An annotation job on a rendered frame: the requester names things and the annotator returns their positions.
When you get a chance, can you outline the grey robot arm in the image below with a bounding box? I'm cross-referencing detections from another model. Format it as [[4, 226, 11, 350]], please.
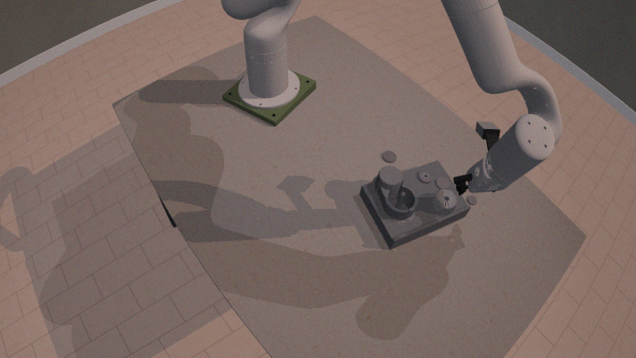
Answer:
[[221, 0, 563, 185]]

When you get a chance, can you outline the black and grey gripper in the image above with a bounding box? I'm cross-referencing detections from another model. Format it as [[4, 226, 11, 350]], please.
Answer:
[[454, 157, 511, 196]]

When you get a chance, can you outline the grey toothed gear with painted arrow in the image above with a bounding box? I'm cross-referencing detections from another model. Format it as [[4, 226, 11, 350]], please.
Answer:
[[432, 188, 457, 215]]

